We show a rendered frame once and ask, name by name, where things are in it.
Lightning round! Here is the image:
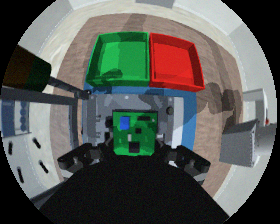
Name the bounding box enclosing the green open-top bin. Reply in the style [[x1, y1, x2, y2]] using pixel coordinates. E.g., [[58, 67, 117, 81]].
[[85, 31, 149, 87]]

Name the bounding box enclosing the red open-top bin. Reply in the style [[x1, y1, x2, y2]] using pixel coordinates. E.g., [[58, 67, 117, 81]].
[[149, 33, 205, 92]]

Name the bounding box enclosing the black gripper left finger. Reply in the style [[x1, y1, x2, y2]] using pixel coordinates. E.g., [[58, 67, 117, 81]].
[[57, 137, 123, 182]]

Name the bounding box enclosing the green circuit board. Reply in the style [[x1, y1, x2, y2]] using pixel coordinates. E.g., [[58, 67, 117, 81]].
[[113, 112, 157, 156]]

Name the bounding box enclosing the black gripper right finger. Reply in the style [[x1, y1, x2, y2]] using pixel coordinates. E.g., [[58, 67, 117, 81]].
[[144, 139, 211, 185]]

